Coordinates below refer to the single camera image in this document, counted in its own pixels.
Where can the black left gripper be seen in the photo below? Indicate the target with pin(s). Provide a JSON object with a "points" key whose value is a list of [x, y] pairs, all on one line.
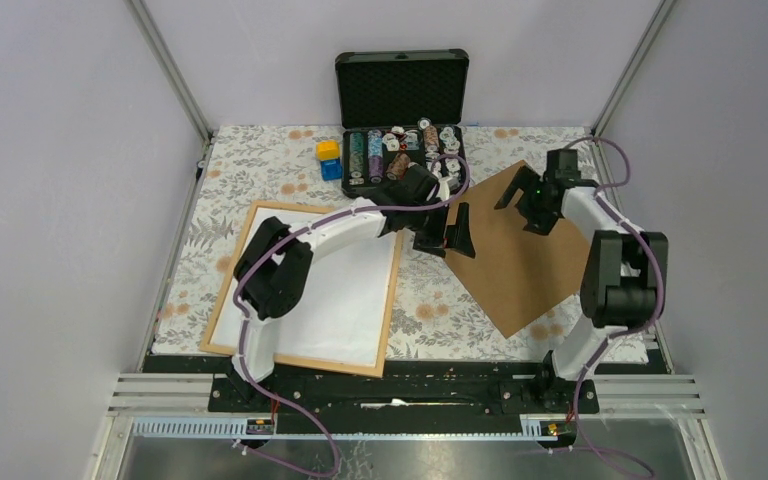
{"points": [[454, 237]]}

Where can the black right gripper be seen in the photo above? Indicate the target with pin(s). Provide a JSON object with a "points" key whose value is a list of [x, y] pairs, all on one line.
{"points": [[537, 223]]}

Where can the brown frame backing board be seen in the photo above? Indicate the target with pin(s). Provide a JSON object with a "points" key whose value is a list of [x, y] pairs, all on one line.
{"points": [[516, 276]]}

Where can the light wooden picture frame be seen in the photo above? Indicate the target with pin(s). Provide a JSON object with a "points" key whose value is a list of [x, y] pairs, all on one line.
{"points": [[390, 311]]}

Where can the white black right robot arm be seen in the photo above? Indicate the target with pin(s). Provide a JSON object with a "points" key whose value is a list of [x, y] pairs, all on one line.
{"points": [[623, 287]]}

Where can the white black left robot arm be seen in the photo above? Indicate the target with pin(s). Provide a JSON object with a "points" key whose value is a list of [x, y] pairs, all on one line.
{"points": [[273, 270]]}

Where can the floral patterned table cloth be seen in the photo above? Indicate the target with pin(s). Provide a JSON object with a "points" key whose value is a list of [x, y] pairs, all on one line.
{"points": [[434, 317]]}

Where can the black poker chip case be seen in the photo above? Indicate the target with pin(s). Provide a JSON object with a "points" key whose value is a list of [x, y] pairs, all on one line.
{"points": [[386, 100]]}

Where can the blue toy block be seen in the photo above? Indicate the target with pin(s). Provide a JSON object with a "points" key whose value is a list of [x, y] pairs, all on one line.
{"points": [[331, 169]]}

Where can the yellow toy block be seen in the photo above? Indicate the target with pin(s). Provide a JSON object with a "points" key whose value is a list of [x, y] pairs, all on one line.
{"points": [[327, 150]]}

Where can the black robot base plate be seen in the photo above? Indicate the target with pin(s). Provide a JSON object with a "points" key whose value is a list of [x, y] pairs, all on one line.
{"points": [[412, 397]]}

